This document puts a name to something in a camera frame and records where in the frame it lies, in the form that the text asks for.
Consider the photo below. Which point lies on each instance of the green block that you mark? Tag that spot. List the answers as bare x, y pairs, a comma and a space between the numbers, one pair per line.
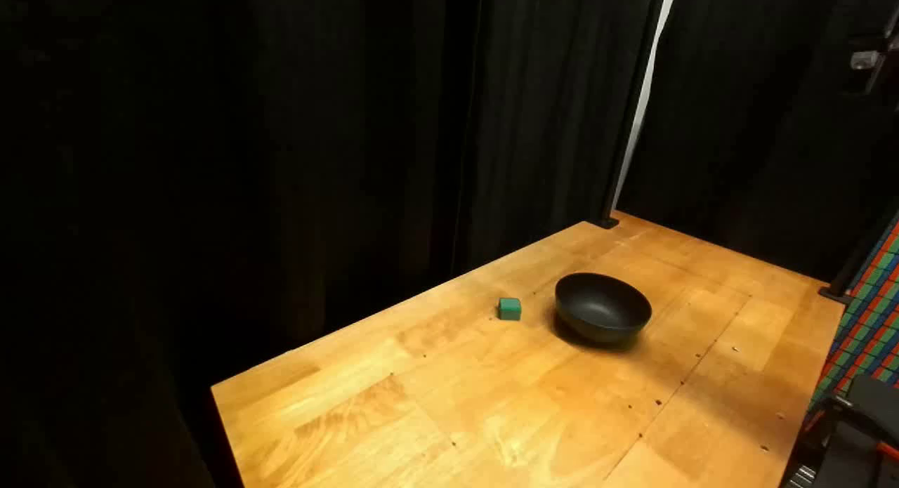
509, 309

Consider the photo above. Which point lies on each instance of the black bowl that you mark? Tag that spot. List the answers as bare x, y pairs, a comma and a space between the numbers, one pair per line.
601, 310

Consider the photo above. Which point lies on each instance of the black curtain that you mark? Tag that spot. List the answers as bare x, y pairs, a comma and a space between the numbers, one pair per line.
281, 158
758, 116

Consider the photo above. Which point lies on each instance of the multicoloured checkered cloth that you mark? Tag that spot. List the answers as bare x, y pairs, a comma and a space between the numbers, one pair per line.
871, 319

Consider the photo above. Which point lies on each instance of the black equipment with red clamp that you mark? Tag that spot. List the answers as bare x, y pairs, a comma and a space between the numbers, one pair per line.
853, 439

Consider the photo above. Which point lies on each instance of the black frame post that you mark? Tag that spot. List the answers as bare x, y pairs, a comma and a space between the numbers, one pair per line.
860, 260
635, 102

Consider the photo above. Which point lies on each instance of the camera on mount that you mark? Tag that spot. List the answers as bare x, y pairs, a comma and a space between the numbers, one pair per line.
873, 53

